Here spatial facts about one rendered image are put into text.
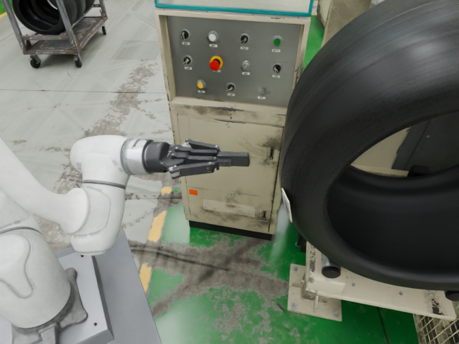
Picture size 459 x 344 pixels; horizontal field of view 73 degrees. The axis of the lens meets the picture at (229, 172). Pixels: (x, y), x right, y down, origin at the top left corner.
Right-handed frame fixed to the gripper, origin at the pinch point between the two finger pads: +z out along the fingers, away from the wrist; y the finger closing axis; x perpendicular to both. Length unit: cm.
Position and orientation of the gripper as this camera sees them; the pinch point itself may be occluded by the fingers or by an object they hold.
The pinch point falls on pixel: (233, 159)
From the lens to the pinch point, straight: 70.6
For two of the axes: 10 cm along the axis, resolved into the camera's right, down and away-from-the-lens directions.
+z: 9.7, 0.4, -2.4
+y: 2.0, -6.6, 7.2
